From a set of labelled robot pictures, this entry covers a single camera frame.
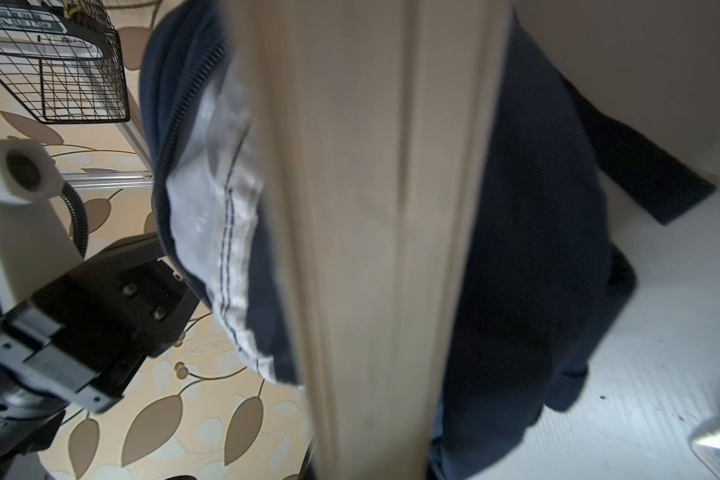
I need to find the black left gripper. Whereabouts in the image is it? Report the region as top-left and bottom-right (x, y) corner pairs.
(0, 233), (198, 462)

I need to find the navy blue student backpack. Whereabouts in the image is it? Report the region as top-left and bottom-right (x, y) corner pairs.
(139, 1), (714, 479)

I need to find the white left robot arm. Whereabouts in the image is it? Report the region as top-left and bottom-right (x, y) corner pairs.
(0, 140), (198, 476)

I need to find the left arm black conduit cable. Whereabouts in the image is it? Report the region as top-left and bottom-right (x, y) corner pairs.
(0, 179), (91, 319)

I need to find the aluminium cage frame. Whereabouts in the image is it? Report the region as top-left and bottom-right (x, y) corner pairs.
(59, 89), (157, 190)

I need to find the black wire basket back wall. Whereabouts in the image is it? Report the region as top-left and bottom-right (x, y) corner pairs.
(0, 1), (130, 124)

